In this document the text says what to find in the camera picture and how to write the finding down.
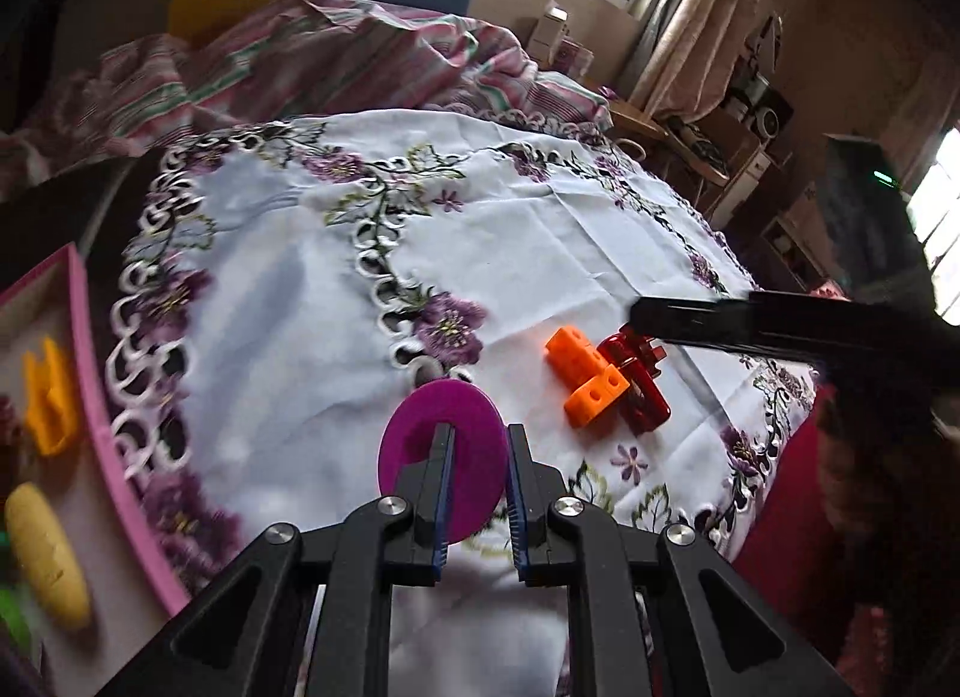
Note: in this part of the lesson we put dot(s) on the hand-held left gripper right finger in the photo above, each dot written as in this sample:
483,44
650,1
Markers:
517,509

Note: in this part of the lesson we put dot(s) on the white floral embroidered tablecloth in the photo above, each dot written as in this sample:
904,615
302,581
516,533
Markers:
300,292

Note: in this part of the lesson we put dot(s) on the purple box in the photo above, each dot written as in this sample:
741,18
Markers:
574,58

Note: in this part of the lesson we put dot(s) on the tall white box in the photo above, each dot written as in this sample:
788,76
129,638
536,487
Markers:
549,30

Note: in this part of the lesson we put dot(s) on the pink tray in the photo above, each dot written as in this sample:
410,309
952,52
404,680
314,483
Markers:
97,397

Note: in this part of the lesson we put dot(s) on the wooden desk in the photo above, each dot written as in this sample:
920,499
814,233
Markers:
634,120

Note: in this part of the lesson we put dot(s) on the purple plastic toy piece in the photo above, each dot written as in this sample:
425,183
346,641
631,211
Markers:
465,412

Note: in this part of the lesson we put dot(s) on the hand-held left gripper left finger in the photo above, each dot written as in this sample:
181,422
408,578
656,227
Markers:
444,509

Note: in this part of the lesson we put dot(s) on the person's right hand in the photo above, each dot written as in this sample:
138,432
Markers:
877,487

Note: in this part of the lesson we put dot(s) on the light green round plastic toy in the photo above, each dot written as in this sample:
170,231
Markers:
11,614

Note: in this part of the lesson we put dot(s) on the orange curved plastic toy piece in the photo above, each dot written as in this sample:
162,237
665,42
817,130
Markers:
49,404

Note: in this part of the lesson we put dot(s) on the red cloth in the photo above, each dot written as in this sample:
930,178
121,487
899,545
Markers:
787,554

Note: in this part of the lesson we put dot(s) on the red plastic toy piece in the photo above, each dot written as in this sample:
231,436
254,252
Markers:
645,404

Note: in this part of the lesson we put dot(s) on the striped pink green blanket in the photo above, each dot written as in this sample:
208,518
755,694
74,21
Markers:
300,60

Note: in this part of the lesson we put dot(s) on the yellow egg-shaped plastic toy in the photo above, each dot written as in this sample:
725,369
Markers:
45,554

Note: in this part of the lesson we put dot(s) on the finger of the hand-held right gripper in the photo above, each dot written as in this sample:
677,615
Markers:
712,322

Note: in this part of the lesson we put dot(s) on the side window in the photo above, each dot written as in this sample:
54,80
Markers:
941,232

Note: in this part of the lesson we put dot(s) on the beige curtain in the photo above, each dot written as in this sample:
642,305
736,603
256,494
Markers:
697,30

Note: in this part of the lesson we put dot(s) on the orange cube block toy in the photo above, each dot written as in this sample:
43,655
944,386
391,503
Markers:
577,359

